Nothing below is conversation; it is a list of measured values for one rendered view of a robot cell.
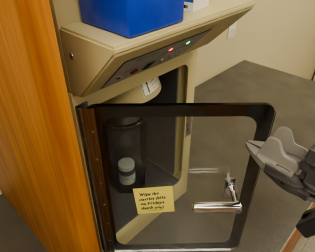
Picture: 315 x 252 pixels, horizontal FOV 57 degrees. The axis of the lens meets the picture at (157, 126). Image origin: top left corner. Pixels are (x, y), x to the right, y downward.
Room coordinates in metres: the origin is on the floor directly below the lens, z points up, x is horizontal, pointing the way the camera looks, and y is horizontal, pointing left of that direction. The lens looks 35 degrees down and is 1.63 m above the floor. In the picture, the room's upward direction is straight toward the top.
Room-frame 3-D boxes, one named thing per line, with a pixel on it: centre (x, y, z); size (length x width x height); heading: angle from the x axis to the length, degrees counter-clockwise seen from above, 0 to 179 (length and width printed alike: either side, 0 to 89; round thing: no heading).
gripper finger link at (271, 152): (0.34, -0.17, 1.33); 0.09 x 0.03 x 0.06; 46
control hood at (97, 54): (0.46, -0.02, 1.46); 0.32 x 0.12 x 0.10; 136
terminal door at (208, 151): (0.39, -0.04, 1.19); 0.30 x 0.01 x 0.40; 91
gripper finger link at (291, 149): (0.36, -0.20, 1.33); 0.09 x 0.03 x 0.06; 46
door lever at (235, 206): (0.36, -0.11, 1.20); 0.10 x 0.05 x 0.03; 91
